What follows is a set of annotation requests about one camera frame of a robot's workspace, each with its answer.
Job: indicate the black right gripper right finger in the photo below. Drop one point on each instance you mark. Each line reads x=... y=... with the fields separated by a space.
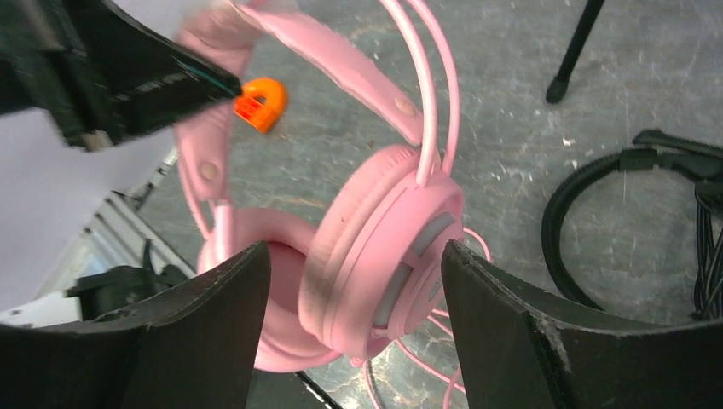
x=522 y=347

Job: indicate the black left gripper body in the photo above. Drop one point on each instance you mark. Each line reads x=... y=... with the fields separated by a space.
x=43 y=53

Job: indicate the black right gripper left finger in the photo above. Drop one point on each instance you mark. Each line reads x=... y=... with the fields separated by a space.
x=192 y=346

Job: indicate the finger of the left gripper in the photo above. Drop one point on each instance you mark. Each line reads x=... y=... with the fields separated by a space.
x=136 y=81

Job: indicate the pink headphones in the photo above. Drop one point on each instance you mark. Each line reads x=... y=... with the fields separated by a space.
x=370 y=272

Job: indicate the black headphones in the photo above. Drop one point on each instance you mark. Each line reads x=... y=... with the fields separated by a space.
x=639 y=232

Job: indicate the orange plastic piece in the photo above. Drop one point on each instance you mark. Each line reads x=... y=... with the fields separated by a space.
x=261 y=103

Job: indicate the black music stand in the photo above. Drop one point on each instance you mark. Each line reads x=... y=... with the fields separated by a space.
x=558 y=87

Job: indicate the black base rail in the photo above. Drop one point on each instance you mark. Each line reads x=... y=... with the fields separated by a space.
x=123 y=285

